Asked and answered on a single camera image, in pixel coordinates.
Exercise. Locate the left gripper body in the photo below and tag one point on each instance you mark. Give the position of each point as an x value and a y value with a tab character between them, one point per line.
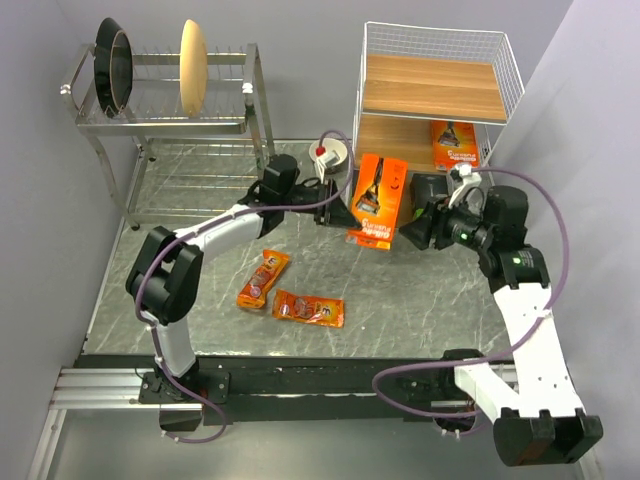
301	191

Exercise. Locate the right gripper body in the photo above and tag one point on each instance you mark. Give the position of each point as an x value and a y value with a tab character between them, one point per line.
456	225

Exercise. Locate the black green razor box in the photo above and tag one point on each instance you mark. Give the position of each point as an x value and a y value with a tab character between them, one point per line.
425	188

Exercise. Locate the orange razor pack back side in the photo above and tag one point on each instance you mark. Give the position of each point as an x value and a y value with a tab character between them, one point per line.
376	201

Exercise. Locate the orange Gillette Fusion pack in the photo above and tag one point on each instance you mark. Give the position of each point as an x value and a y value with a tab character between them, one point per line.
453	143

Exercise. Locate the orange razor bag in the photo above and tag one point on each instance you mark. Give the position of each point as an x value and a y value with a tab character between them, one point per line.
254	293
312	310

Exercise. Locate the steel dish rack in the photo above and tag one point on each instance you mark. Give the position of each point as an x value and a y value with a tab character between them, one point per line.
161	166

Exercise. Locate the white wire wooden shelf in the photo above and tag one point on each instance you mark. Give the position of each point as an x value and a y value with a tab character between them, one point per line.
411	75

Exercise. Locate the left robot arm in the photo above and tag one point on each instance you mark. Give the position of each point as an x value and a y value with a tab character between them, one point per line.
164	279

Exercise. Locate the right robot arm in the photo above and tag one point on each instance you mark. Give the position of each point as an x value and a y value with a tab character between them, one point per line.
542	420

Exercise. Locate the white brown bowl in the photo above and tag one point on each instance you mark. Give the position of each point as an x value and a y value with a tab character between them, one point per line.
332	144

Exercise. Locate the beige plate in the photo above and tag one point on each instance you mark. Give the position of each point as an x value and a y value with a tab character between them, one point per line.
193	65

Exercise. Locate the black plate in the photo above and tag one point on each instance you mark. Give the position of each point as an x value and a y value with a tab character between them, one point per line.
113	67

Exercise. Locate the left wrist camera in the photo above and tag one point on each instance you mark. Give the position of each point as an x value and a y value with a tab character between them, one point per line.
324	160

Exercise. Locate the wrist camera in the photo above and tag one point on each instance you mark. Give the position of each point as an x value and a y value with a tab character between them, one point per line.
465	178
324	160

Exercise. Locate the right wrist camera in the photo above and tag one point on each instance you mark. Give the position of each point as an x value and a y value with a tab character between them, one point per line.
465	178

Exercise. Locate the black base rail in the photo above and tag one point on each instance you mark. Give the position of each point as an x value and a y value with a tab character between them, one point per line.
259	389

